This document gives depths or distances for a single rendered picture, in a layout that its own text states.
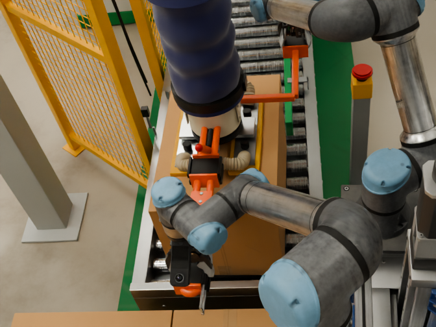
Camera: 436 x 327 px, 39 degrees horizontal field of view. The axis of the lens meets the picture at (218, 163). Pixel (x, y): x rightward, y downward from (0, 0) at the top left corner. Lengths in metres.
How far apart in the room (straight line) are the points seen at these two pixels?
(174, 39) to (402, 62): 0.59
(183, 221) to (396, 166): 0.58
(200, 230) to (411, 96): 0.64
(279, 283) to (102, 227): 2.31
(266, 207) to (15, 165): 1.84
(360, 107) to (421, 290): 0.95
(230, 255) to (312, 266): 1.16
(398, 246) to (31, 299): 1.92
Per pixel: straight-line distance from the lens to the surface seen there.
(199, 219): 1.29
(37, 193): 3.04
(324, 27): 1.51
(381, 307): 1.74
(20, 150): 2.82
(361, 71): 2.17
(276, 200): 1.19
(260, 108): 2.11
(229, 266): 2.16
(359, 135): 2.37
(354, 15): 1.47
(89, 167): 3.48
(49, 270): 3.16
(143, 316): 2.25
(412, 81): 1.58
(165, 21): 1.66
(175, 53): 1.72
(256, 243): 2.02
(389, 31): 1.53
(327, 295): 0.96
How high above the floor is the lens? 2.50
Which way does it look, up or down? 49 degrees down
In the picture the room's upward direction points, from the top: 13 degrees counter-clockwise
